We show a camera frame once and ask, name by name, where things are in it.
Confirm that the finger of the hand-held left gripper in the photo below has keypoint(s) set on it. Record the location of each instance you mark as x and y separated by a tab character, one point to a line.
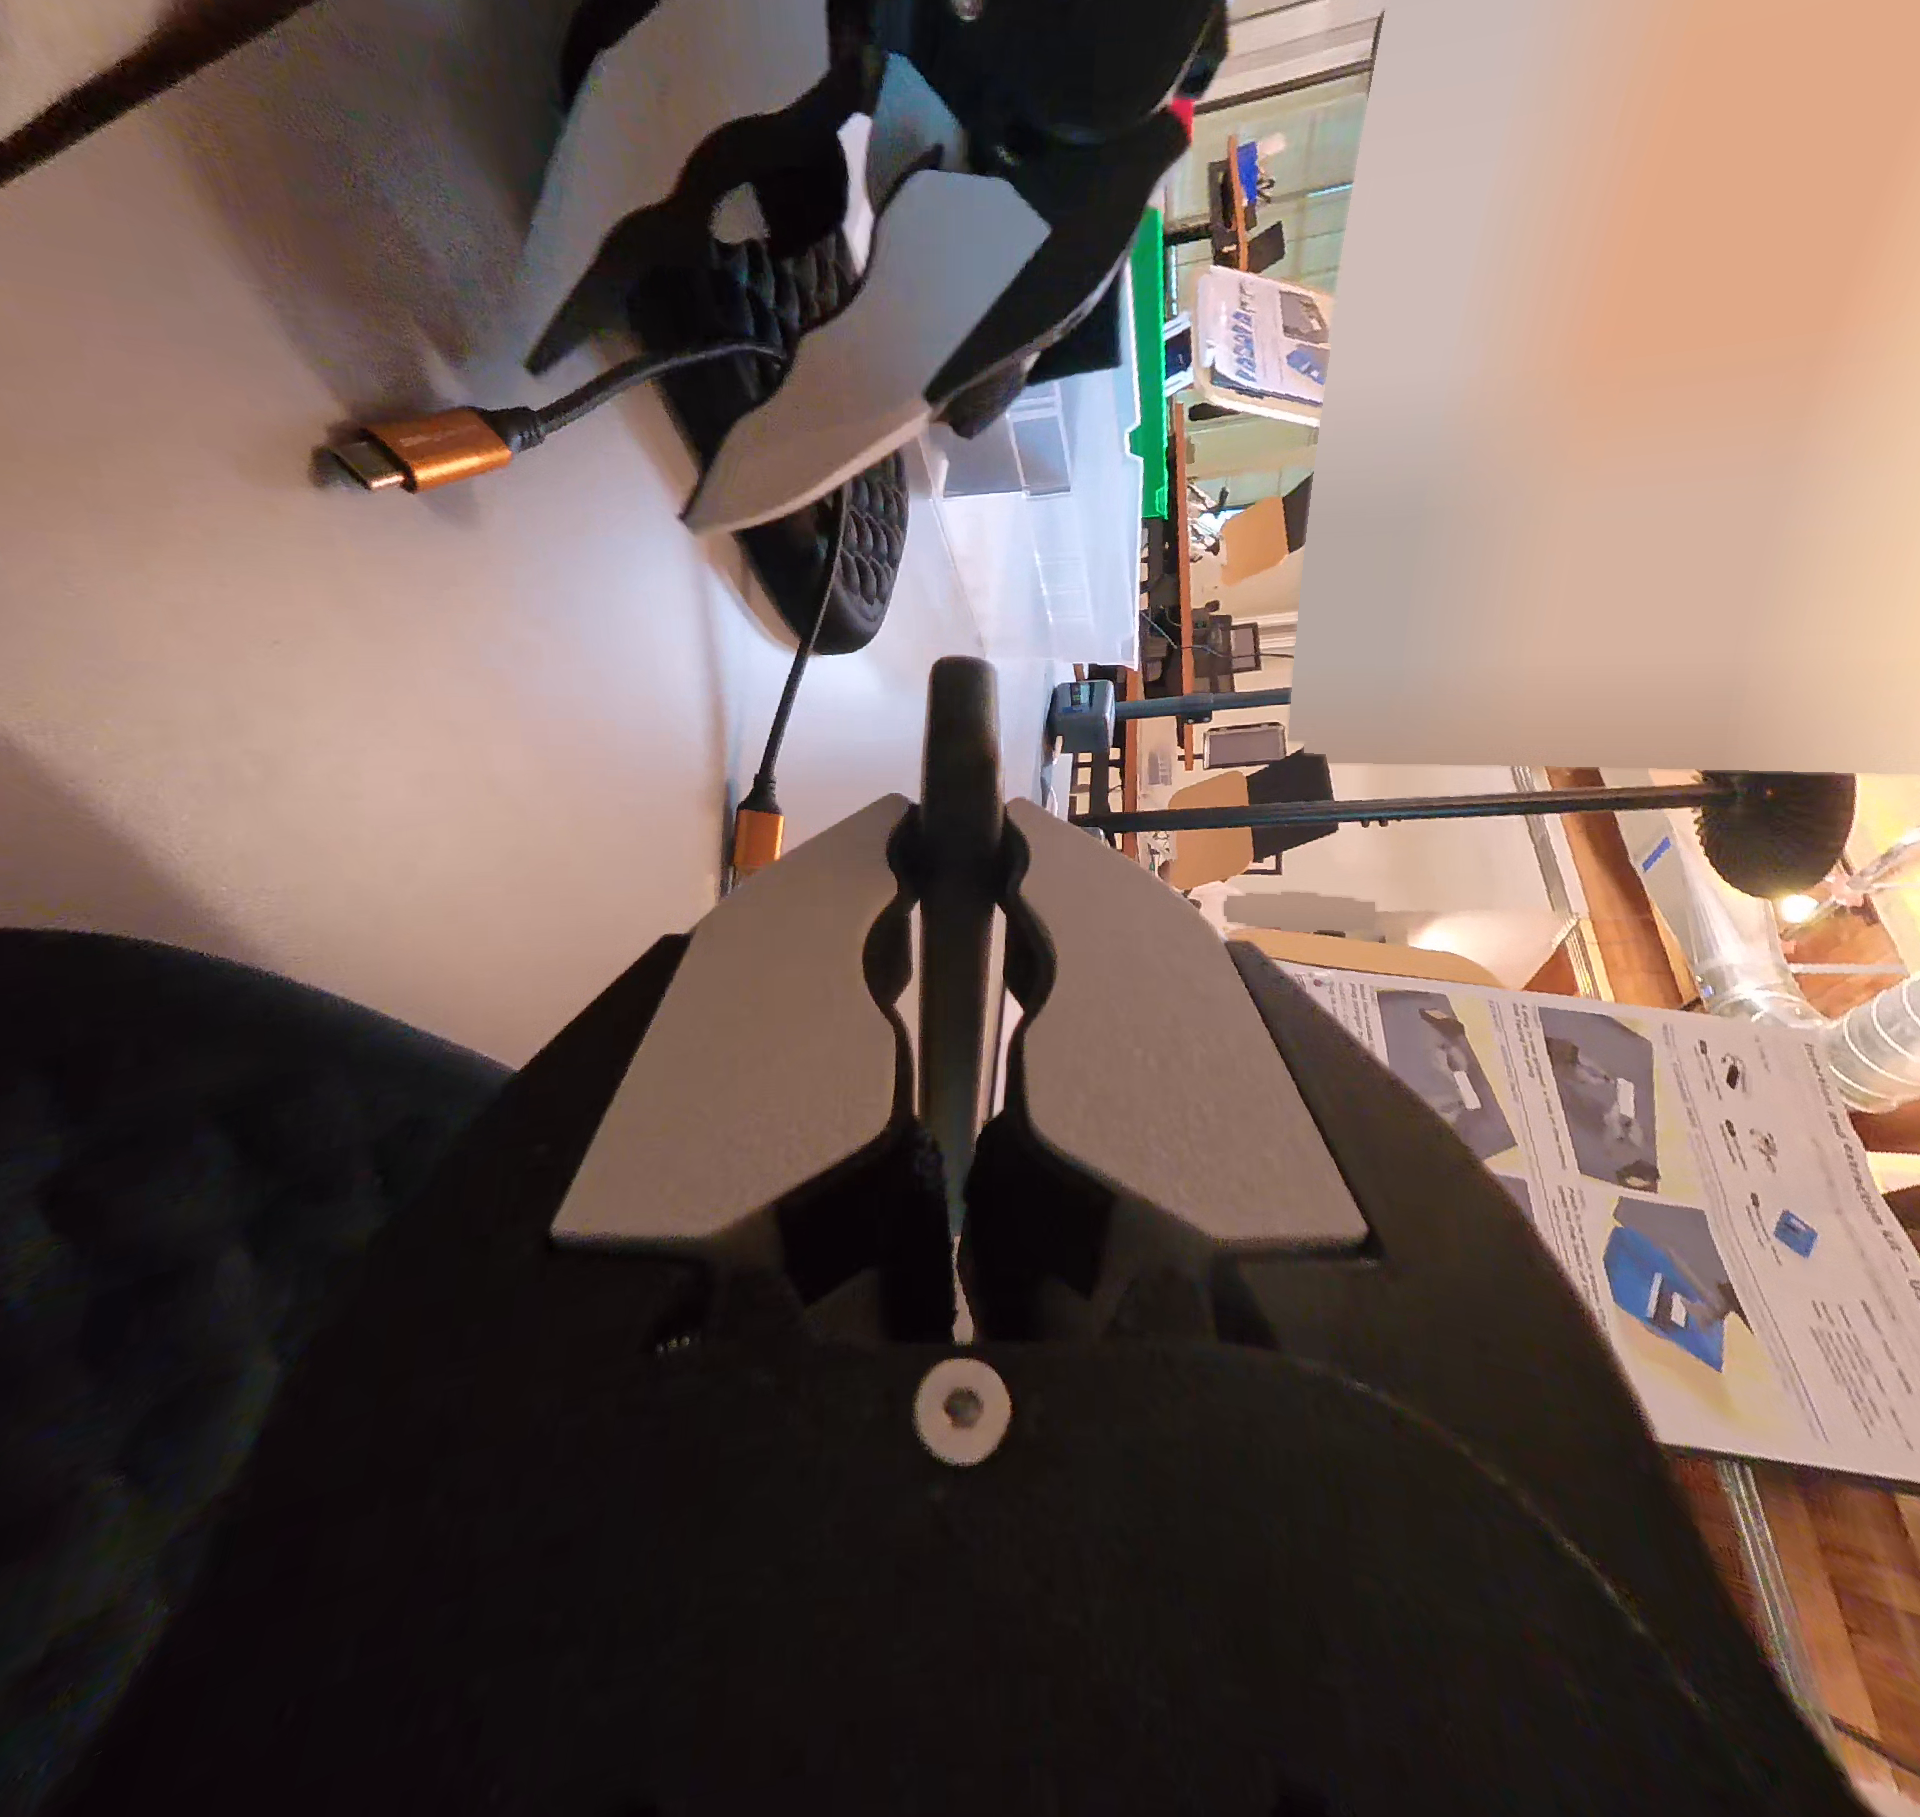
661	93
915	316

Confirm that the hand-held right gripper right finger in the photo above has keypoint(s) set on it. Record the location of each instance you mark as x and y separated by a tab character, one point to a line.
1187	1084

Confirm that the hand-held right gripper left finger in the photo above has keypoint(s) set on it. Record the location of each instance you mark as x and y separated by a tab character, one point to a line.
750	1068

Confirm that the slim black USB hub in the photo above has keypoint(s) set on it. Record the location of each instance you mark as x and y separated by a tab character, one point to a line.
960	752

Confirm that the green plastic bin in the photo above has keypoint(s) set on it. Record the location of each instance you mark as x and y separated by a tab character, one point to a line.
1152	392

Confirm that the clear plastic bin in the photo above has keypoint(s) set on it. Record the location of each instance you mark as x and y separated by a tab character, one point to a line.
1049	529

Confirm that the black quilted wrist rest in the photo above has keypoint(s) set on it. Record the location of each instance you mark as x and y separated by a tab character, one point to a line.
864	572
181	1249

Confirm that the small instruction board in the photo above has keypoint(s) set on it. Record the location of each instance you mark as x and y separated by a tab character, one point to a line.
1267	340

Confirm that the black stand pole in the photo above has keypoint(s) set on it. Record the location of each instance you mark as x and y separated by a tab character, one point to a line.
1425	802

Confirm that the grey power adapter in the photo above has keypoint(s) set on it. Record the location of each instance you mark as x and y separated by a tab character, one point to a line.
1084	714

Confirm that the large instruction board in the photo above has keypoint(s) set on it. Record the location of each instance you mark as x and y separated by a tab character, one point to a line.
1650	1216

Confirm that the silver ventilation duct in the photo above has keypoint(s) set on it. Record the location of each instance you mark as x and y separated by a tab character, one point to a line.
1831	1007

